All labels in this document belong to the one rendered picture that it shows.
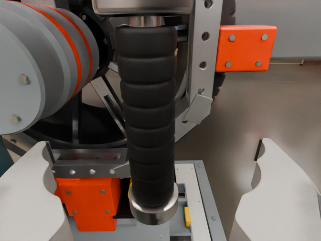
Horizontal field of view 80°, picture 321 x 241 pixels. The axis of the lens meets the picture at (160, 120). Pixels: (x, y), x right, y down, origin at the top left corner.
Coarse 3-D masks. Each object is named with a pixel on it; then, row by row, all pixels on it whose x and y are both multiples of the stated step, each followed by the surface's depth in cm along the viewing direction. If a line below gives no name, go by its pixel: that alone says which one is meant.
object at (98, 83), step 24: (72, 0) 37; (96, 24) 42; (96, 72) 46; (48, 120) 53; (72, 120) 49; (96, 120) 61; (120, 120) 49; (72, 144) 50; (96, 144) 50; (120, 144) 50
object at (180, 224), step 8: (176, 184) 96; (184, 184) 96; (184, 192) 92; (184, 200) 87; (184, 208) 83; (176, 216) 83; (184, 216) 83; (176, 224) 80; (184, 224) 80; (176, 232) 77; (184, 232) 77; (192, 232) 74; (176, 240) 71; (184, 240) 71; (192, 240) 72
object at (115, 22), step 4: (108, 20) 75; (112, 20) 74; (116, 20) 74; (120, 20) 74; (124, 20) 74; (128, 20) 74; (112, 24) 75; (116, 24) 75; (120, 24) 75; (128, 24) 75; (164, 24) 79; (116, 60) 86
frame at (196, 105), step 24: (216, 0) 28; (192, 24) 31; (216, 24) 29; (192, 48) 31; (216, 48) 31; (192, 72) 33; (192, 96) 35; (192, 120) 37; (24, 144) 45; (72, 168) 42; (96, 168) 42; (120, 168) 42
